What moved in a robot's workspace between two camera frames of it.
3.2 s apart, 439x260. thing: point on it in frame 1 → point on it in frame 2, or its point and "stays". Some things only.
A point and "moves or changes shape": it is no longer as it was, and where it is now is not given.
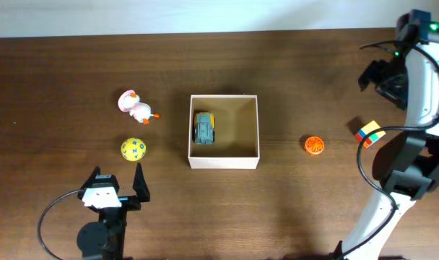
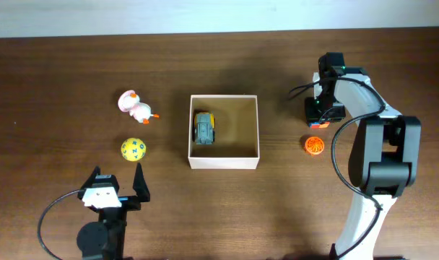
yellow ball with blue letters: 133,149 stays
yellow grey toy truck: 203,129 stays
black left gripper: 134,201 stays
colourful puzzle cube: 370,127 moves or changes shape
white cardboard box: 236,139 stays
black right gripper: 398,96 → 311,115
